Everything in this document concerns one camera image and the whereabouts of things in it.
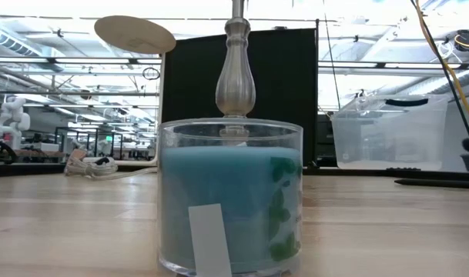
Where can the silver lamp stand black socket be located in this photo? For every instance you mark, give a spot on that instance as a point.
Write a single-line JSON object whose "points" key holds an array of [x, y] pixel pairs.
{"points": [[236, 88]]}

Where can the blue candle glass jar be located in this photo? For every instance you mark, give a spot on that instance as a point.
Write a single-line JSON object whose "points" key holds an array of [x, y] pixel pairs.
{"points": [[230, 200]]}

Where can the black partition screen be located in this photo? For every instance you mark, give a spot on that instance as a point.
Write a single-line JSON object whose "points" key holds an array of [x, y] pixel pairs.
{"points": [[280, 96]]}

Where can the round tan disc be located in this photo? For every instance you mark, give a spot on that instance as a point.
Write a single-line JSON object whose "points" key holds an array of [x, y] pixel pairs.
{"points": [[136, 34]]}

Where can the clear plastic bin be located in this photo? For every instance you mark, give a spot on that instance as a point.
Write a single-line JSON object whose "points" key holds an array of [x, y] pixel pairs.
{"points": [[392, 134]]}

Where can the black thin stick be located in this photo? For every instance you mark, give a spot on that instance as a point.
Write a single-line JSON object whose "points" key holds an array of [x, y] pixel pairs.
{"points": [[442, 183]]}

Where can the black round ceiling device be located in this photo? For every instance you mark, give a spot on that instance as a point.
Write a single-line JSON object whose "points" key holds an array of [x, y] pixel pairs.
{"points": [[466, 40]]}

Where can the black aluminium frame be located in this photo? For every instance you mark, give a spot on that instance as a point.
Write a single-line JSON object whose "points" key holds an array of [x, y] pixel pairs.
{"points": [[26, 169]]}

